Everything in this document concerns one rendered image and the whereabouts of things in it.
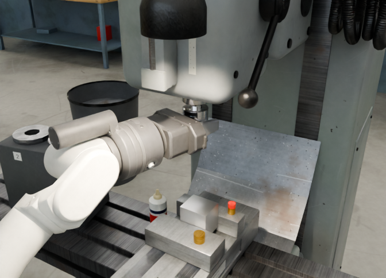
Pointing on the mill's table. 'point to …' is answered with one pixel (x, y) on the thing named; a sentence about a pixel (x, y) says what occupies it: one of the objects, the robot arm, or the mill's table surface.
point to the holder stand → (29, 165)
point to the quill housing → (203, 46)
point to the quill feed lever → (274, 5)
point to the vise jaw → (184, 242)
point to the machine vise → (244, 226)
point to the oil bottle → (157, 205)
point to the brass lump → (199, 237)
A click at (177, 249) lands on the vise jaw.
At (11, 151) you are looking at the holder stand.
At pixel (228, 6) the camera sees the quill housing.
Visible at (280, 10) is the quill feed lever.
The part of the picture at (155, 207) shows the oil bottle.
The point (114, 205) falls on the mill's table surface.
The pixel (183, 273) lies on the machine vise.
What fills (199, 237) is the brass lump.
